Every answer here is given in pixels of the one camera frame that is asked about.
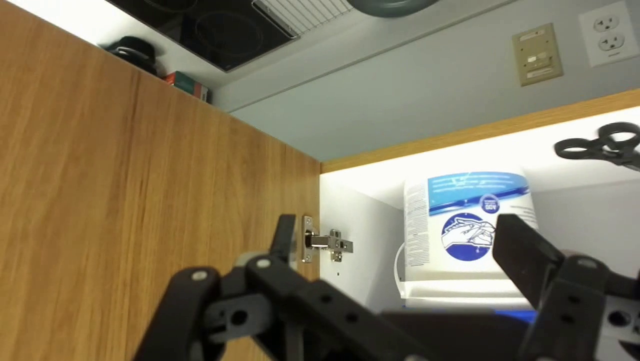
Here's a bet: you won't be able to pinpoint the dark grey round plate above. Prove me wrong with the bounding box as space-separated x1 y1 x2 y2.
347 0 437 18

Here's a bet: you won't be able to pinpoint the white wipes tub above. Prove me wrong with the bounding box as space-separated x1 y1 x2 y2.
393 170 537 309

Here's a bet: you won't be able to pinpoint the teal appliance cardboard box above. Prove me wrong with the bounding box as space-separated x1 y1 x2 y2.
165 72 211 102

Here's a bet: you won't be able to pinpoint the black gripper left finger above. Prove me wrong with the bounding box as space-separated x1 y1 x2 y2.
268 215 295 263

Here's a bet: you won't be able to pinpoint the white wall power outlet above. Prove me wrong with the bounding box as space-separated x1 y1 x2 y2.
578 0 640 67

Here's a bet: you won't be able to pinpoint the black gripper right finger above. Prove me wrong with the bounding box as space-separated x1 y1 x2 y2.
492 215 563 309

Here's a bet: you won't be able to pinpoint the black scissors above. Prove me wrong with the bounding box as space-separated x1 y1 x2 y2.
554 123 640 170

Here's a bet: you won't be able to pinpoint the silver cabinet hinge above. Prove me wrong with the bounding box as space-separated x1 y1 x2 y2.
301 215 353 263

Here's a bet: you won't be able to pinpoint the wooden cabinet door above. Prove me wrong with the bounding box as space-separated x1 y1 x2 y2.
0 0 320 361

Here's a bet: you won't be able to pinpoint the beige wall switch plate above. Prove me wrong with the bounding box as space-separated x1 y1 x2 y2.
511 25 563 86

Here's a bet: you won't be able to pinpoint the black induction cooktop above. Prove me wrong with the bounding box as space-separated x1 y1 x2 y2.
108 0 295 72

